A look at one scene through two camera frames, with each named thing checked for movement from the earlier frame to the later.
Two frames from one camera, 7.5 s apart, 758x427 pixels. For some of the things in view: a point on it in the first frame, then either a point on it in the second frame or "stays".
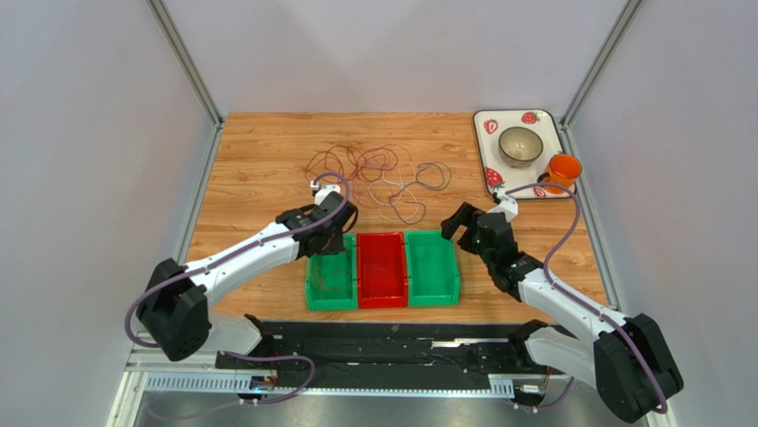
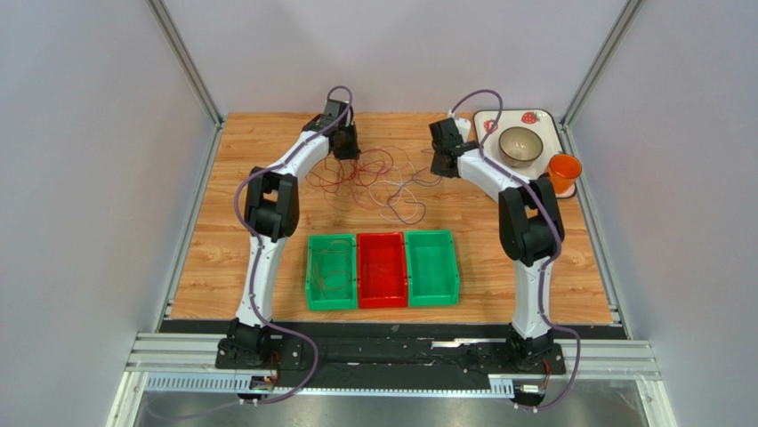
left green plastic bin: x=331 y=277 stays
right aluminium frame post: x=569 y=115 stays
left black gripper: x=336 y=246 -> x=352 y=153
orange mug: x=563 y=169 stays
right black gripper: x=468 y=224 -> x=443 y=161
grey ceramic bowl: x=520 y=146 stays
